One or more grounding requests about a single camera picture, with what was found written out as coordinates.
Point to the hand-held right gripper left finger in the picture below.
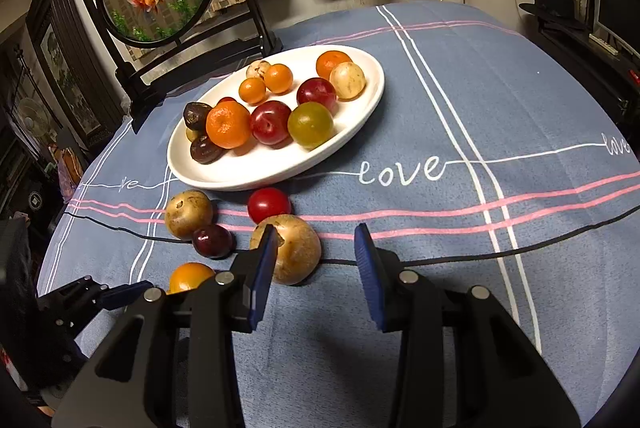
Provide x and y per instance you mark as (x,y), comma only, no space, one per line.
(262,273)

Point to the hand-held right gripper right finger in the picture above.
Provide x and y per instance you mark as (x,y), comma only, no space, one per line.
(367,273)

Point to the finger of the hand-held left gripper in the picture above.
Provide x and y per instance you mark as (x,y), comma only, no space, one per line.
(127,295)

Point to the brown russet pear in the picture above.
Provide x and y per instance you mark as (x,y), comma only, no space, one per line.
(187,214)
(296,253)

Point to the yellow-orange citrus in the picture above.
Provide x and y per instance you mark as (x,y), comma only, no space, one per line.
(190,279)

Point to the dark brown date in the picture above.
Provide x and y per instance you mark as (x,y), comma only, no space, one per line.
(205,149)

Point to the large red plum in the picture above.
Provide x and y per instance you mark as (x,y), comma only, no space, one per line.
(270,122)

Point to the white oval plate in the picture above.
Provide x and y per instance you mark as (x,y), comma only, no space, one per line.
(350,122)

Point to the large orange mandarin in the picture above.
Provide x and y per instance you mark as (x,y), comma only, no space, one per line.
(228,124)

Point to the yellow-green longan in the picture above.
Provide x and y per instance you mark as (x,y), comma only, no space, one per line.
(192,134)

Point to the greenish tangerine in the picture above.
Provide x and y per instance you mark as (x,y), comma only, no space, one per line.
(310,124)

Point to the dark brown chestnut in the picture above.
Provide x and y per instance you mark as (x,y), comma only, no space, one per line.
(196,114)

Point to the small red cherry tomato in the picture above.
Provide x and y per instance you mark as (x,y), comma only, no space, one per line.
(226,100)

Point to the smooth orange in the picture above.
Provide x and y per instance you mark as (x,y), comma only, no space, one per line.
(278,79)
(251,90)

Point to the round beige pear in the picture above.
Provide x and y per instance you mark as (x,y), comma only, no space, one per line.
(347,80)

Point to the small beige pear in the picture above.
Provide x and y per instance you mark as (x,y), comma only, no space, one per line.
(258,68)

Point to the dark purple plum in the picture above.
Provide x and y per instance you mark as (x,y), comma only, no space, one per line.
(212,241)

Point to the electric fan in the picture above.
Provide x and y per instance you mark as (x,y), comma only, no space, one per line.
(29,118)

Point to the dark framed painting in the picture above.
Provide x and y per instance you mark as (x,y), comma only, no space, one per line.
(65,72)

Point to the black computer desk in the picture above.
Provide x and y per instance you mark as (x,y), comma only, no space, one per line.
(585,67)

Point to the black hat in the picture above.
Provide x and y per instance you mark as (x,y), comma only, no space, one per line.
(552,2)

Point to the white remote control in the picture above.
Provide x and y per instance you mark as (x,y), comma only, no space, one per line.
(604,43)

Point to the computer monitor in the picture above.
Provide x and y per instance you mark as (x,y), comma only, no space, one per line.
(620,12)

